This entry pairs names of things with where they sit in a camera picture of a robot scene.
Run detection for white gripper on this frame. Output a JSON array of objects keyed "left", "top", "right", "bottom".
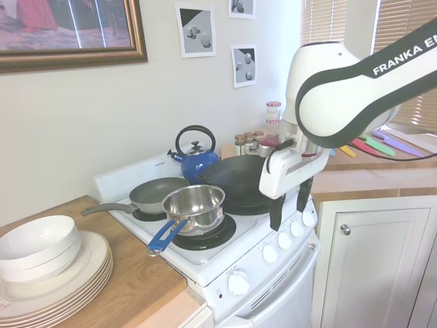
[{"left": 258, "top": 146, "right": 331, "bottom": 232}]

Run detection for white electric stove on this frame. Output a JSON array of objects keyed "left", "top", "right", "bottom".
[{"left": 92, "top": 150, "right": 322, "bottom": 328}]

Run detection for black coil burner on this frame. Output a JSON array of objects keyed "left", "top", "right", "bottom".
[
  {"left": 132, "top": 208, "right": 168, "bottom": 222},
  {"left": 170, "top": 215, "right": 237, "bottom": 250},
  {"left": 223, "top": 194, "right": 274, "bottom": 217}
]

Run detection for yellow knife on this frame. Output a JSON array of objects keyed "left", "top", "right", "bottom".
[{"left": 337, "top": 145, "right": 358, "bottom": 159}]

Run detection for wooden cutting board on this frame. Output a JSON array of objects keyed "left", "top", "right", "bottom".
[{"left": 320, "top": 128, "right": 437, "bottom": 172}]

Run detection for red knife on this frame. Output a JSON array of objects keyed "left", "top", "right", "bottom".
[{"left": 351, "top": 138, "right": 376, "bottom": 154}]

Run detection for large white oven knob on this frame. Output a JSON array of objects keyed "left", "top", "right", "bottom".
[{"left": 227, "top": 269, "right": 252, "bottom": 297}]

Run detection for white cabinet door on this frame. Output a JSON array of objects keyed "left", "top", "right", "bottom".
[{"left": 312, "top": 196, "right": 437, "bottom": 328}]

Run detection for green knife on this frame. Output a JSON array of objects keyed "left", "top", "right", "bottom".
[{"left": 360, "top": 135, "right": 397, "bottom": 157}]

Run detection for purple knife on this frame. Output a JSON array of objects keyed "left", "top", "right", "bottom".
[{"left": 371, "top": 129, "right": 424, "bottom": 157}]

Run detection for grey frying pan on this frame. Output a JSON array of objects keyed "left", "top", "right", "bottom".
[{"left": 80, "top": 177, "right": 191, "bottom": 217}]

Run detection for grey geometric solids print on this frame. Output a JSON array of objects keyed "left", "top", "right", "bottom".
[
  {"left": 175, "top": 1, "right": 217, "bottom": 59},
  {"left": 230, "top": 43, "right": 259, "bottom": 89},
  {"left": 227, "top": 0, "right": 257, "bottom": 20}
]

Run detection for wooden window blind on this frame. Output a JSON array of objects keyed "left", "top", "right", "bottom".
[
  {"left": 370, "top": 0, "right": 437, "bottom": 129},
  {"left": 300, "top": 0, "right": 346, "bottom": 47}
]

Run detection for cream dinner plate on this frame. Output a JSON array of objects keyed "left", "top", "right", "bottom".
[
  {"left": 0, "top": 259, "right": 114, "bottom": 320},
  {"left": 0, "top": 262, "right": 114, "bottom": 324},
  {"left": 0, "top": 256, "right": 113, "bottom": 316},
  {"left": 0, "top": 252, "right": 113, "bottom": 312},
  {"left": 0, "top": 229, "right": 112, "bottom": 308},
  {"left": 0, "top": 266, "right": 115, "bottom": 328}
]

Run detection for white bowl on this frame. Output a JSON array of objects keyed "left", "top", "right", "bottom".
[{"left": 0, "top": 238, "right": 83, "bottom": 284}]

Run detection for white bowls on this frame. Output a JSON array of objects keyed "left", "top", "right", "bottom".
[{"left": 0, "top": 215, "right": 80, "bottom": 271}]

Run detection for gold framed painting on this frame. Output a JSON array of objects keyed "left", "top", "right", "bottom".
[{"left": 0, "top": 0, "right": 149, "bottom": 74}]

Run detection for black wok wooden handle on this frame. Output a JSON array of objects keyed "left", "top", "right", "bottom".
[{"left": 195, "top": 155, "right": 274, "bottom": 202}]

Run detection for white oven door handle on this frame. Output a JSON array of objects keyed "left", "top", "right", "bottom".
[{"left": 238, "top": 245, "right": 322, "bottom": 328}]

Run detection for steel saucepan blue handle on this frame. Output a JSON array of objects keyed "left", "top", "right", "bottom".
[{"left": 145, "top": 184, "right": 227, "bottom": 258}]

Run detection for blue kettle black handle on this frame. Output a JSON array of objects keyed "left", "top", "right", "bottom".
[{"left": 166, "top": 124, "right": 220, "bottom": 184}]

